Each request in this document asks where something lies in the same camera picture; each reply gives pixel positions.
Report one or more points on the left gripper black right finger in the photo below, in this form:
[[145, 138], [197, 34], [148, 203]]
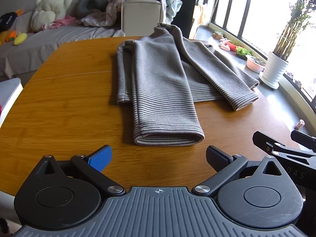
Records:
[[228, 169]]

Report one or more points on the white plush duck toy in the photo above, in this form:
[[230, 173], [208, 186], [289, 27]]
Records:
[[47, 11]]

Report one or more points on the grey neck pillow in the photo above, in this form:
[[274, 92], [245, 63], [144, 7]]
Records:
[[86, 7]]

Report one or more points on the green bamboo palm plant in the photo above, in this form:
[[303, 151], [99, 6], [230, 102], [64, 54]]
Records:
[[300, 14]]

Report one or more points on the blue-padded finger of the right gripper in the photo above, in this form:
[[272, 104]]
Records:
[[264, 142]]

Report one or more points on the white ribbed plant pot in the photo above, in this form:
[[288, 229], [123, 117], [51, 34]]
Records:
[[274, 70]]

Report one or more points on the white side table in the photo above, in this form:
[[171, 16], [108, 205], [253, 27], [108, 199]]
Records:
[[10, 90]]

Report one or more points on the black cap on sofa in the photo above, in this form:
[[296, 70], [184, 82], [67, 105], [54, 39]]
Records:
[[7, 20]]

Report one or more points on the red bowl with greens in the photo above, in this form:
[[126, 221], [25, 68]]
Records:
[[239, 51]]

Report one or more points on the grey sofa with sheet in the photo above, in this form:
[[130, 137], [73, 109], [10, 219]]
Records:
[[36, 49]]

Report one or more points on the yellow plush toy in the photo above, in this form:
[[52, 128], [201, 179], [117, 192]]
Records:
[[20, 38]]

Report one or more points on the pink bowl planter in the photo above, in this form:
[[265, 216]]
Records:
[[254, 64]]

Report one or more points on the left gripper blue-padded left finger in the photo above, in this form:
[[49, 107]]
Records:
[[89, 168]]

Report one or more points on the grey striped knit sweater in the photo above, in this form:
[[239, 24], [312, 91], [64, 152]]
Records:
[[163, 75]]

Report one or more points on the pink cloth on sofa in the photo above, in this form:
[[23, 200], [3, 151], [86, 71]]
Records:
[[67, 20]]

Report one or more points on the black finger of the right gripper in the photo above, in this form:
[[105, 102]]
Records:
[[304, 139]]

